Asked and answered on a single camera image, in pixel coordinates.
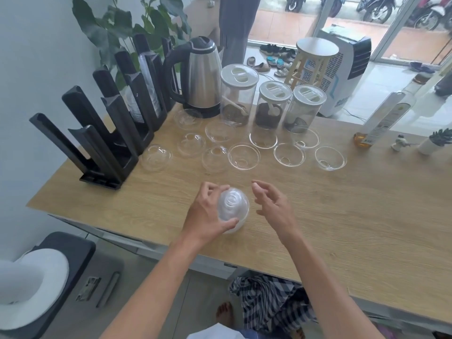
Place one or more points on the row of parked motorbikes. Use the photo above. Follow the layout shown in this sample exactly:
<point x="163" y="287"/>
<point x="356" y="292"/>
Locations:
<point x="378" y="7"/>

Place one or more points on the person's left foot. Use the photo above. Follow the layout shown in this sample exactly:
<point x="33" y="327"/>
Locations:
<point x="224" y="314"/>

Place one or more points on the small white figurine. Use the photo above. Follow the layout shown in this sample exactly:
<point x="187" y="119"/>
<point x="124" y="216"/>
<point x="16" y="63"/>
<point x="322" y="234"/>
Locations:
<point x="399" y="142"/>

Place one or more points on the pair of blue slippers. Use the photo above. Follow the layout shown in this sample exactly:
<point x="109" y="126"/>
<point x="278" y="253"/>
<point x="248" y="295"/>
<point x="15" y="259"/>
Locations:
<point x="422" y="68"/>

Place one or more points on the round wooden stool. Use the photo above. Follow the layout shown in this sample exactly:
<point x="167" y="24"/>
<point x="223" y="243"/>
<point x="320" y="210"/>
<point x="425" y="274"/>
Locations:
<point x="318" y="47"/>

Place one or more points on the steel electric kettle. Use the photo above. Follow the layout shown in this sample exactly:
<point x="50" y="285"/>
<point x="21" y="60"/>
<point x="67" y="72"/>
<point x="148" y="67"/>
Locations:
<point x="205" y="74"/>

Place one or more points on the black cup lid organizer rack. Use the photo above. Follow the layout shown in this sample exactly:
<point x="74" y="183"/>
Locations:
<point x="116" y="112"/>

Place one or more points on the black plastic chair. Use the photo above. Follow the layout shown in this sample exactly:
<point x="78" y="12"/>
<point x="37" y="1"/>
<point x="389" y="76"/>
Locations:
<point x="76" y="250"/>

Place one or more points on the clear jar of dark grounds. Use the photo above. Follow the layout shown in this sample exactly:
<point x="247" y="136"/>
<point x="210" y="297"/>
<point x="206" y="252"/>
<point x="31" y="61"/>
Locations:
<point x="273" y="91"/>

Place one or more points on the nested stack of dome lids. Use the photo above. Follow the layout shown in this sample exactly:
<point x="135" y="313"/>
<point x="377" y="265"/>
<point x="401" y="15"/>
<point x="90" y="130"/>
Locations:
<point x="234" y="204"/>

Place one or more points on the person's left forearm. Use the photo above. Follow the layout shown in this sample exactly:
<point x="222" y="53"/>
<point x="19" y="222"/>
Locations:
<point x="159" y="296"/>

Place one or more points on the person's left hand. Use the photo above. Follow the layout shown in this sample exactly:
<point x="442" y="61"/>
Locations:
<point x="201" y="218"/>

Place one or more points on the row of shoes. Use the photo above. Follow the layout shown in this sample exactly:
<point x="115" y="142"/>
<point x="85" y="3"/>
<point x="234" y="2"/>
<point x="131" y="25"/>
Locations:
<point x="270" y="49"/>

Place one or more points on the white hat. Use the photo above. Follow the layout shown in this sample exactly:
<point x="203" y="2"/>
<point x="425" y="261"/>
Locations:
<point x="35" y="285"/>

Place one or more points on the person's right hand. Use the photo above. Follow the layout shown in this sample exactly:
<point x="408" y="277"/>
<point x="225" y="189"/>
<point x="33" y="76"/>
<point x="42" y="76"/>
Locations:
<point x="282" y="218"/>

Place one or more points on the white portable air cooler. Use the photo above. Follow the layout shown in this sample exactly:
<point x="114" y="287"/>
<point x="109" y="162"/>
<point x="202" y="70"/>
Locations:
<point x="353" y="67"/>

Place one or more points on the large clear jar white lid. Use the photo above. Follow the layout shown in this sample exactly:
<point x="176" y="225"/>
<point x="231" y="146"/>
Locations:
<point x="239" y="75"/>

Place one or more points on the group of clear plastic lids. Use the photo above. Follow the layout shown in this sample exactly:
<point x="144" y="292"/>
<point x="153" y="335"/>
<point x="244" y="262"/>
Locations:
<point x="243" y="157"/>

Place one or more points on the person's right forearm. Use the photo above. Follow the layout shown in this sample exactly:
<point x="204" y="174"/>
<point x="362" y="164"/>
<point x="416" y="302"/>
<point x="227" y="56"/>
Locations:
<point x="328" y="296"/>

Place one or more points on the rosette succulent in white pot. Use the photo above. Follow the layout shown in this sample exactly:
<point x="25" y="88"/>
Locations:
<point x="427" y="147"/>

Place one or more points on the large leafy potted plant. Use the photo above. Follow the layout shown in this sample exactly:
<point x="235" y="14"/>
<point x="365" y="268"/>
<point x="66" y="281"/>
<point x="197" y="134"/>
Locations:
<point x="102" y="24"/>

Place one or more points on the checkered trousers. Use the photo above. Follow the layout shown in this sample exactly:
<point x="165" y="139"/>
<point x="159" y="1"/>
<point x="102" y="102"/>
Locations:
<point x="272" y="303"/>

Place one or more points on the white shirt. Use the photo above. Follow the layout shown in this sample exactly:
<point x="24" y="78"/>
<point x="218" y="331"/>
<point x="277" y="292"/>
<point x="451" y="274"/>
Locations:
<point x="215" y="333"/>

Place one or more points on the tall glass oil bottle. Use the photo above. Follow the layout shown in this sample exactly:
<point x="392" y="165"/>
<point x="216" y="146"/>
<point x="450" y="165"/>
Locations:
<point x="385" y="116"/>

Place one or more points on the clear jar with white lid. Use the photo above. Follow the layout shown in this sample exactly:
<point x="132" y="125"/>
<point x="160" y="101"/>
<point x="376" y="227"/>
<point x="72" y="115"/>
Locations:
<point x="309" y="97"/>

